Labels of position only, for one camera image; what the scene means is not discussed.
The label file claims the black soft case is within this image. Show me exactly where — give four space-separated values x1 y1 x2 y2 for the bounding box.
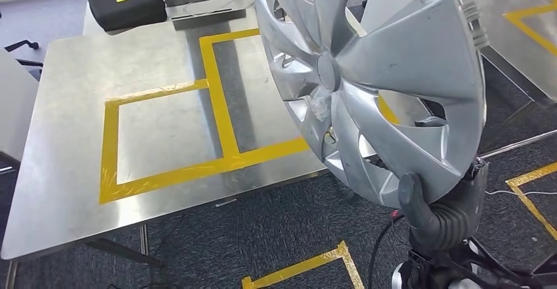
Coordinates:
87 0 169 33

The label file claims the yellow floor tape square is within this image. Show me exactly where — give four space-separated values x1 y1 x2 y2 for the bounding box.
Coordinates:
505 162 557 241

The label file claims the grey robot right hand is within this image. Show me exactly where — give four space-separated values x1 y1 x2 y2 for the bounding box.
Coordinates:
397 160 491 236

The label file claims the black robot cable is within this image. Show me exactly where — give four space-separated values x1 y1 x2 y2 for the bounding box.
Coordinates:
367 215 408 289

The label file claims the long white power cable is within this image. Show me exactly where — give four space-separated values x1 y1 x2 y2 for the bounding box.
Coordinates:
484 188 557 198

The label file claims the yellow tape on workbench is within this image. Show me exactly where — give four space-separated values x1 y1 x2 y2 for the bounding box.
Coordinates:
503 0 557 57
99 28 399 205

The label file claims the grey plastic wheel hubcap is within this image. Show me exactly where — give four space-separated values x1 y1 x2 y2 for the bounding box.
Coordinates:
251 0 489 210

